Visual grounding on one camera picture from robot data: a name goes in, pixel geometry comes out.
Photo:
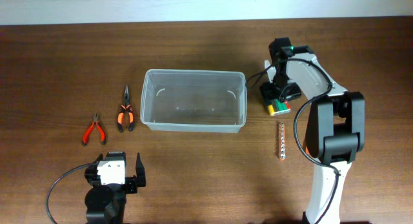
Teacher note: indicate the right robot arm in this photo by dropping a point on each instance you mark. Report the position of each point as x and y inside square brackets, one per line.
[329, 128]

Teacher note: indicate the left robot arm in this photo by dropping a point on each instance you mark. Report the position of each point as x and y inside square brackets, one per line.
[105, 201]

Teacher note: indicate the clear plastic container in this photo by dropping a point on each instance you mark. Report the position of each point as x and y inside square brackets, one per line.
[194, 100]

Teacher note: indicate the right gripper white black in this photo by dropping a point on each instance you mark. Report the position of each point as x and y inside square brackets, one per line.
[268, 92]

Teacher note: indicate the orange black long-nose pliers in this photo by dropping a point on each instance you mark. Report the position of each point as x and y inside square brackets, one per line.
[126, 108]

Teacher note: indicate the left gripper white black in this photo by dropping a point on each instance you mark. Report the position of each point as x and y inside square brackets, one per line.
[132, 182]

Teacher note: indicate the orange socket bit rail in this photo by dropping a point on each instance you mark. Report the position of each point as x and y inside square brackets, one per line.
[281, 141]

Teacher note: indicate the clear screwdriver set case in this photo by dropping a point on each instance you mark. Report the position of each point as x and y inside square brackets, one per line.
[279, 108]

